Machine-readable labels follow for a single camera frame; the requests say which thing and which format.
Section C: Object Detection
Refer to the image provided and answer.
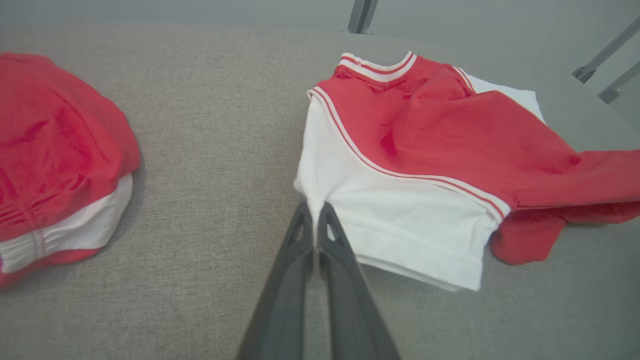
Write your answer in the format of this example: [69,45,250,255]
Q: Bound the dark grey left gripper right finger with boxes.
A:
[317,202,401,360]

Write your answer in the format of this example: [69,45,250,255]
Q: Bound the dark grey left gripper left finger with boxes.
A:
[235,202,314,360]

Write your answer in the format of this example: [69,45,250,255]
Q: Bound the red jersey with number 23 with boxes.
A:
[293,50,640,292]

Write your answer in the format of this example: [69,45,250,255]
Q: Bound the red shorts with white stripes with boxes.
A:
[0,52,142,288]

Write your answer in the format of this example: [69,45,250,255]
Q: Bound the grey metal partition post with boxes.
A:
[347,0,379,35]

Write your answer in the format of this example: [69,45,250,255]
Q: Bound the grey metal frame leg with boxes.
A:
[572,17,640,83]
[598,62,640,104]

